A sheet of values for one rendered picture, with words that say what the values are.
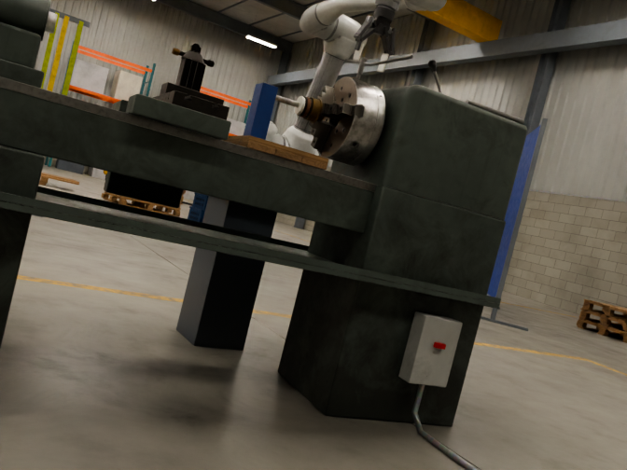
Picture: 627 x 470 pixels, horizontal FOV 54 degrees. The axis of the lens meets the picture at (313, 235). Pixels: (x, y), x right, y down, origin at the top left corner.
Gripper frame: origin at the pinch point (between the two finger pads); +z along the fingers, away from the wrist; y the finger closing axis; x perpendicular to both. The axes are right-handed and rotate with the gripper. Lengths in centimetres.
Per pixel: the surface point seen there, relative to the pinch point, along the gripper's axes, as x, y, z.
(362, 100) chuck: -8.8, -6.0, 14.4
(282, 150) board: -8, -34, 40
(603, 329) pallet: 178, 759, 169
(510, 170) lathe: -36, 57, 22
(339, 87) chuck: 8.8, -3.1, 11.0
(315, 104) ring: 4.1, -15.5, 20.6
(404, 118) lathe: -20.1, 5.9, 16.4
